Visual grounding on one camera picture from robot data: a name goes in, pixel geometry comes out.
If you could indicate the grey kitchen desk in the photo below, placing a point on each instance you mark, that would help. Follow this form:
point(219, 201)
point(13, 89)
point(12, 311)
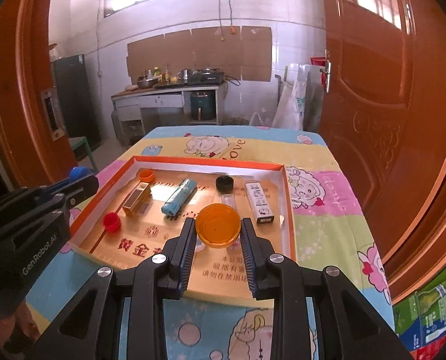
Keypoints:
point(136, 113)

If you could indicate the yellow-orange bottle cap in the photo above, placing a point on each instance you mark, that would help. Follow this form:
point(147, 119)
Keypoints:
point(210, 226)

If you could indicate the black refrigerator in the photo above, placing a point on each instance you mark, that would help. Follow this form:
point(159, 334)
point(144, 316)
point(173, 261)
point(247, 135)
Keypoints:
point(75, 99)

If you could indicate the clear plastic cap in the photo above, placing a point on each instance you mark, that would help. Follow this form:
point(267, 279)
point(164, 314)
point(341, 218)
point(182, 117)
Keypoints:
point(199, 245)

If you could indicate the orange bottle cap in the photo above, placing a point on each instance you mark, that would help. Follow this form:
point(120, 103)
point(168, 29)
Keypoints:
point(146, 175)

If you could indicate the white plastic bag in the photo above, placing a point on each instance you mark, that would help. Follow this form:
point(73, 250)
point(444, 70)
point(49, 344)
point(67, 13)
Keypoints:
point(300, 100)

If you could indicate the black gas stove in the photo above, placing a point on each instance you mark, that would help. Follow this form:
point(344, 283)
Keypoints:
point(206, 77)

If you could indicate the orange shallow cardboard box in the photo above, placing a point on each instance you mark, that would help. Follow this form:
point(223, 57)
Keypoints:
point(145, 233)

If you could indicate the black bottle cap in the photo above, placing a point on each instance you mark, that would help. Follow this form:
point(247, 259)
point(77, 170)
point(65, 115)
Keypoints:
point(224, 184)

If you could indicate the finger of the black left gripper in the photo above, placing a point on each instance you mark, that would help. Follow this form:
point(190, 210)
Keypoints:
point(80, 190)
point(62, 187)

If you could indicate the green blue carton box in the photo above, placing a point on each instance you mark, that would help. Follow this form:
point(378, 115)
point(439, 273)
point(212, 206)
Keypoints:
point(420, 318)

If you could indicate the white cartoon lighter box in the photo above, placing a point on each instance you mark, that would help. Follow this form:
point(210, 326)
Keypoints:
point(259, 203)

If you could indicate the person's left hand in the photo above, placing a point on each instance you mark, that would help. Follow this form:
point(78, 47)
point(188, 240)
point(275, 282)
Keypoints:
point(18, 333)

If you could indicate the red carton box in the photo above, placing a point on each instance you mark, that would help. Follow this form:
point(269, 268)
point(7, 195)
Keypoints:
point(435, 350)

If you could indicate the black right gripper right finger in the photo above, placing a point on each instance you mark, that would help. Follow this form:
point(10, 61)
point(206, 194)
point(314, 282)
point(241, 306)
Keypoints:
point(315, 311)

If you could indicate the red bottle cap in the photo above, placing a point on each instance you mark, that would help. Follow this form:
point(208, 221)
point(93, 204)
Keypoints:
point(111, 222)

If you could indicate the brown wooden door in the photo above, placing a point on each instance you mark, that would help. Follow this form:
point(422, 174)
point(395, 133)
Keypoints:
point(384, 120)

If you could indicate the floral patterned lighter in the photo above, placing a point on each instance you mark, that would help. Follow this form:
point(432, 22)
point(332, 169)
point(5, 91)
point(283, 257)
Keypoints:
point(232, 220)

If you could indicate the blue bottle cap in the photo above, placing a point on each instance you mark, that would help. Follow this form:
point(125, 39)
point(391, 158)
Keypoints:
point(79, 172)

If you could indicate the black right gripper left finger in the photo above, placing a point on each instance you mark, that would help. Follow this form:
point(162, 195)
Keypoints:
point(88, 327)

